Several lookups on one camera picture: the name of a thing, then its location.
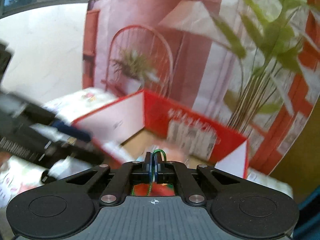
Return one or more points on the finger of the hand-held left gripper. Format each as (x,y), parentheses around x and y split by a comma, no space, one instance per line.
(72,131)
(85,152)

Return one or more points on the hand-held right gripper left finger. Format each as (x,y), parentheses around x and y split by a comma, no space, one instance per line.
(149,166)

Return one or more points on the red strawberry print cardboard box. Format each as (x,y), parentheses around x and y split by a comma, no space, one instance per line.
(190,120)

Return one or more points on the teal curtain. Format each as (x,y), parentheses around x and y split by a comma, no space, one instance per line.
(310,220)

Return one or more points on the printed room scene backdrop cloth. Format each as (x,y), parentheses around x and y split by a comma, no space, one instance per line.
(150,5)

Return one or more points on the green checked bunny tablecloth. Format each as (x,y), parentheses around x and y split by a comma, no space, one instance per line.
(82,97)

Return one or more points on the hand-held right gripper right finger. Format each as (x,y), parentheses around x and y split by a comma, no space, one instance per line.
(156,166)

